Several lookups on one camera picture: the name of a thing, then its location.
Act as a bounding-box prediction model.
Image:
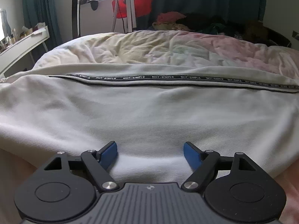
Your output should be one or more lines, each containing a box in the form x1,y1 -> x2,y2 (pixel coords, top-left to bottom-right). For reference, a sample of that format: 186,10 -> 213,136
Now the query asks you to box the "pink garment in pile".
157,11 -> 186,23

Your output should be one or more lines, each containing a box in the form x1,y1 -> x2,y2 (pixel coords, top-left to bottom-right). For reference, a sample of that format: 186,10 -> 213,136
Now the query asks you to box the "teal curtain right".
134,0 -> 268,32

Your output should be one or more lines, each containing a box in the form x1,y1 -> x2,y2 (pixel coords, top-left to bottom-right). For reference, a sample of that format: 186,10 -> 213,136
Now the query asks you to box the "teal curtain left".
22,0 -> 62,50

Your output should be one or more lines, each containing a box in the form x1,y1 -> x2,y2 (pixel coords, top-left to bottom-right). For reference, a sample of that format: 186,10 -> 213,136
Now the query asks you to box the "white zip-up jacket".
1,64 -> 298,183

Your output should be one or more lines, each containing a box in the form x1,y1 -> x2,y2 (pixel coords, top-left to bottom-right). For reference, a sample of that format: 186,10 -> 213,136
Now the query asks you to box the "teal curtain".
134,0 -> 268,32
22,0 -> 62,50

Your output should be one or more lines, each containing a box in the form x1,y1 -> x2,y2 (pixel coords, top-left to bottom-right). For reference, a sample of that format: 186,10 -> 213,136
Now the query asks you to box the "pastel pink blue duvet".
1,30 -> 298,223

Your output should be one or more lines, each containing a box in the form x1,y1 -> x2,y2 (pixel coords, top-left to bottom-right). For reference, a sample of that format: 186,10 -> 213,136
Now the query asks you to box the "garment steamer stand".
111,0 -> 137,33

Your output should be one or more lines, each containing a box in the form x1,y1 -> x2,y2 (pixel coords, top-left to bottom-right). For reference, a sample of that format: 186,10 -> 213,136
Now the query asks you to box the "red cloth on stand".
117,0 -> 153,19

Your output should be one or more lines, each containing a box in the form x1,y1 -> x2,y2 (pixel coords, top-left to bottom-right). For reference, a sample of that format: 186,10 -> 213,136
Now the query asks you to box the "white dresser desk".
1,26 -> 50,78

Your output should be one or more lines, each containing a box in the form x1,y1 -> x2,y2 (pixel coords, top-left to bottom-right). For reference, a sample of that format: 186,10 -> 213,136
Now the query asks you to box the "black headboard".
242,22 -> 292,48

